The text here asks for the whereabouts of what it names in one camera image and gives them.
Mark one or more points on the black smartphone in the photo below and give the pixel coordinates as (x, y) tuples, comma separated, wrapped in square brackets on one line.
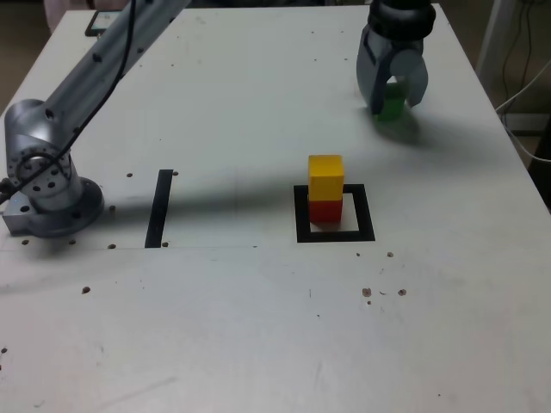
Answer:
[(97, 23)]

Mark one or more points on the black tape square outline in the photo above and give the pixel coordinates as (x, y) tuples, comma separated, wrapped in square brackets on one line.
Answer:
[(366, 215)]

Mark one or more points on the yellow cube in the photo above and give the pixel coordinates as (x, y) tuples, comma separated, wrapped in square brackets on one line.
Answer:
[(326, 178)]

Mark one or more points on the white metal post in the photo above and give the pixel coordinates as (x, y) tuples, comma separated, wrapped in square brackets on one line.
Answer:
[(495, 26)]

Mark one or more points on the red cube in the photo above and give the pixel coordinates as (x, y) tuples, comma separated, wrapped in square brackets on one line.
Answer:
[(325, 211)]

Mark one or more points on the green cube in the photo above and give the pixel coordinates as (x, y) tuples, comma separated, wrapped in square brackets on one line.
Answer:
[(394, 107)]

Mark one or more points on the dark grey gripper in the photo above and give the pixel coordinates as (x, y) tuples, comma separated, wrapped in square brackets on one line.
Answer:
[(406, 45)]

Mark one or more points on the black tape strip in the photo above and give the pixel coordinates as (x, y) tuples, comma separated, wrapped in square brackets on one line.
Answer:
[(157, 215)]

